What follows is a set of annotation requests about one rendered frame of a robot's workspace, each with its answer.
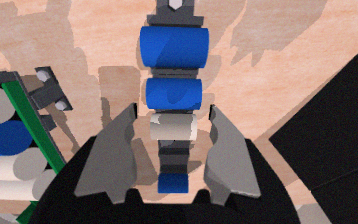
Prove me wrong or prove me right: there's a blue cylinder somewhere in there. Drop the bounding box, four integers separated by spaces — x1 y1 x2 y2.
146 78 202 110
0 120 33 156
158 173 189 193
140 26 209 68

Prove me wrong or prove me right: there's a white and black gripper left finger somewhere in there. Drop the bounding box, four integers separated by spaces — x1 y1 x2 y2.
28 103 137 224

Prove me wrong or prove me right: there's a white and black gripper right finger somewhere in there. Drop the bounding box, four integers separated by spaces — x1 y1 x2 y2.
203 104 301 224

